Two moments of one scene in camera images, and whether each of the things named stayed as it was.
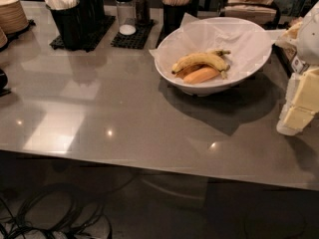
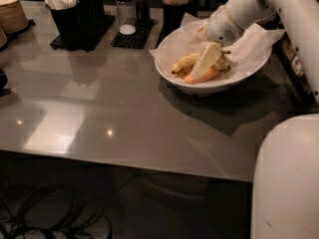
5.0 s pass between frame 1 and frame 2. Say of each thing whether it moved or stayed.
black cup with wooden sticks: stayed
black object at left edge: stayed
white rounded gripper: moved
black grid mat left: stayed
